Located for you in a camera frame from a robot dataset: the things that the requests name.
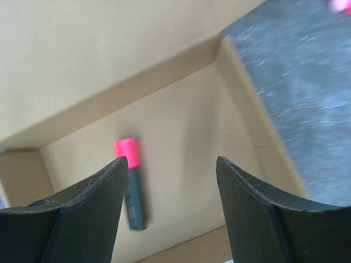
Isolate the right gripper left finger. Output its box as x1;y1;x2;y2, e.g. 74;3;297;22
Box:
1;157;128;262

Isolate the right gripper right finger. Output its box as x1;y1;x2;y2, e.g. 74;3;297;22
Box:
216;157;350;262

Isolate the brown cardboard box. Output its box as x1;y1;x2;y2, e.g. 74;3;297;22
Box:
1;1;309;262

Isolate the black pink marker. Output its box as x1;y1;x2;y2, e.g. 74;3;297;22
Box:
114;137;147;231

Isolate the pink flower plush keychain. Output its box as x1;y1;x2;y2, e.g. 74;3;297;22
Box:
328;0;351;15

